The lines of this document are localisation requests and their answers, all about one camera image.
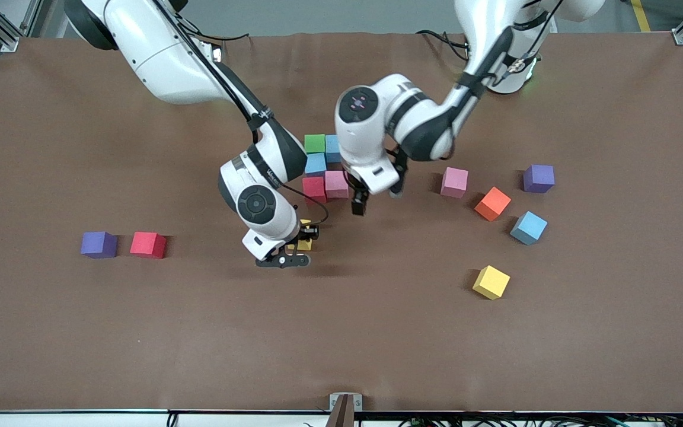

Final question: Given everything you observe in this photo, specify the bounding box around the red foam cube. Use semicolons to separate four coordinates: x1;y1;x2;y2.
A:
129;231;167;260
302;176;328;206

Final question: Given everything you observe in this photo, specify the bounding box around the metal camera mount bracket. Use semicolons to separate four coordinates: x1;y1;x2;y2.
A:
327;393;363;427

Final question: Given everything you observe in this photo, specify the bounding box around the purple foam cube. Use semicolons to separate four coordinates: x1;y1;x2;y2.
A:
80;231;119;259
522;164;556;195

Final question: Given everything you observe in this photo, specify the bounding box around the yellow foam cube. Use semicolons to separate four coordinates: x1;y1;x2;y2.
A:
286;219;314;252
472;265;511;301

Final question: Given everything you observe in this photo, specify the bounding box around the orange foam cube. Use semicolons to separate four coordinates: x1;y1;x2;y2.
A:
474;186;512;222

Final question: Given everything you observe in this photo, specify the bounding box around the black left base cable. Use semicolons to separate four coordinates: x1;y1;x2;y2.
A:
416;28;468;60

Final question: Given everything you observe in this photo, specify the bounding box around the brown table mat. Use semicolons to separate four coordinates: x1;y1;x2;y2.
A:
0;31;683;413

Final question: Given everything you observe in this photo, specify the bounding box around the pink foam cube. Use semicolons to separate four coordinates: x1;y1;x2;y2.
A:
324;170;350;200
440;167;470;199

